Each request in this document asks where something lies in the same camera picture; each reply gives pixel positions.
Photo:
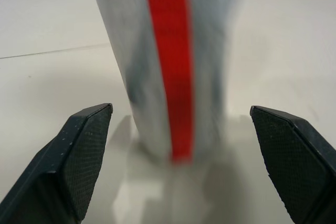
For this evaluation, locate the clear cup with red stripe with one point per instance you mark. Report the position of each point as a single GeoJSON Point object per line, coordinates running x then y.
{"type": "Point", "coordinates": [126, 51]}

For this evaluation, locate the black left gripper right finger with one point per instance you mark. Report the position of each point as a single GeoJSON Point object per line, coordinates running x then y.
{"type": "Point", "coordinates": [294, 171]}

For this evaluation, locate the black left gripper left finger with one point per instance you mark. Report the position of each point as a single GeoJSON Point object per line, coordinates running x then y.
{"type": "Point", "coordinates": [65, 171]}

